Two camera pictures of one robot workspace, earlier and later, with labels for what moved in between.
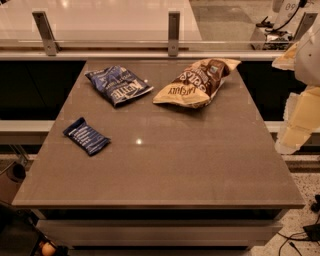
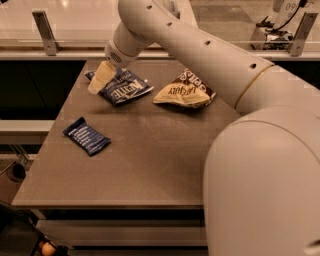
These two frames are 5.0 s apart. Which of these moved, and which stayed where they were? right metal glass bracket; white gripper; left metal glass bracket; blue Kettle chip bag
Moved: white gripper
Stayed: right metal glass bracket; left metal glass bracket; blue Kettle chip bag
